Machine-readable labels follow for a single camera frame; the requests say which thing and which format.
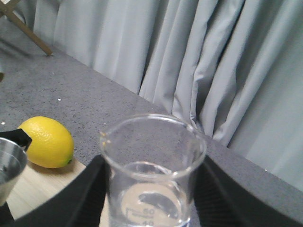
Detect yellow lemon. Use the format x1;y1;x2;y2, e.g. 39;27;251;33
18;116;74;168

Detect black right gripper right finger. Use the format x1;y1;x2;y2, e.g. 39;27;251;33
194;157;302;227

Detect glass measuring beaker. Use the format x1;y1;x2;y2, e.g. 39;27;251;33
99;113;206;227

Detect steel double jigger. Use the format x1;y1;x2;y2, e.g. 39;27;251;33
0;138;27;206

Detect wooden stand legs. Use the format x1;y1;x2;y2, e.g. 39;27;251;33
0;0;53;56

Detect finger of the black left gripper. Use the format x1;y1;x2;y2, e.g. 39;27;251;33
0;129;32;151

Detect grey curtain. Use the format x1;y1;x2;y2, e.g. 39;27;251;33
16;0;303;190

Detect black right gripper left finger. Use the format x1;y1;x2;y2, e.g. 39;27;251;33
0;155;106;227

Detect wooden cutting board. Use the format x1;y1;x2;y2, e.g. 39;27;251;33
6;158;111;227

